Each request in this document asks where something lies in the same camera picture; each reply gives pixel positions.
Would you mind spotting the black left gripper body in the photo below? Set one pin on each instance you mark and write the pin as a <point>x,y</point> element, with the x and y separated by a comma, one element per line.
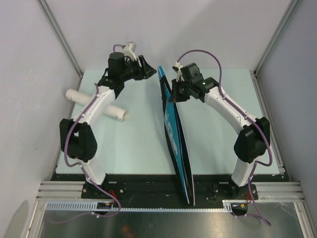
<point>134,72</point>

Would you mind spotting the aluminium frame post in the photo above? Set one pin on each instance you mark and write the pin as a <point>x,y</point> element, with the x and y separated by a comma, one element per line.
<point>52,21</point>
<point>281,27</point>

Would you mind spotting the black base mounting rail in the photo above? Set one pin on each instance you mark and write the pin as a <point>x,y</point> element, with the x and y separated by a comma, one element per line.
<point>152,191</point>

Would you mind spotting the aluminium frame post right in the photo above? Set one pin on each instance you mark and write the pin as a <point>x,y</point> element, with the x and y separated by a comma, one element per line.
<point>281,27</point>

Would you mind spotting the aluminium frame post left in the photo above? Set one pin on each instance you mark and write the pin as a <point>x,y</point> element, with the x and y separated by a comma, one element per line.
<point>52,21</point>

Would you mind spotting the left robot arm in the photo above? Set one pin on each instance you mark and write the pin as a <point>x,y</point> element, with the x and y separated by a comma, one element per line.
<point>77,139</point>

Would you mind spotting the white slotted cable duct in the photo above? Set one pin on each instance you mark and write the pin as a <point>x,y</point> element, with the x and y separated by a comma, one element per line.
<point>100,206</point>

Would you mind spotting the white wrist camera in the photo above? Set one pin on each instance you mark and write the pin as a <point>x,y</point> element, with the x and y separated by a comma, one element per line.
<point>177,68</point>
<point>129,50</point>

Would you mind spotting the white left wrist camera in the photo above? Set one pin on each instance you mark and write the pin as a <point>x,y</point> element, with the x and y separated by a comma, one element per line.
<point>129,50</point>

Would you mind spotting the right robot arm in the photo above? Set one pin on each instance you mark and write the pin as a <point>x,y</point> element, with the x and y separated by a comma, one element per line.
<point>253,133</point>

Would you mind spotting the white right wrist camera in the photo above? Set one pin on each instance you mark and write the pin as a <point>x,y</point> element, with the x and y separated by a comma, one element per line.
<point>177,68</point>

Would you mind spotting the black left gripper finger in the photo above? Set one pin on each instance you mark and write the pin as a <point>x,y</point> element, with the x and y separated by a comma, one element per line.
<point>146,67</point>
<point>149,72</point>

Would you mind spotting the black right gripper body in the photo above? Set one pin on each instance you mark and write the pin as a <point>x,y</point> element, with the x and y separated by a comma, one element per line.
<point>184,90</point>

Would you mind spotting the white cardboard shuttlecock tube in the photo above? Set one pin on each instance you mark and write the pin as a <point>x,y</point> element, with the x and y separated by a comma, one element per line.
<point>96,105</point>

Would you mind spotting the blue sport racket bag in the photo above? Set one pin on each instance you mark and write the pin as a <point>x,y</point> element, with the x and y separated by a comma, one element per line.
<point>176,140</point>

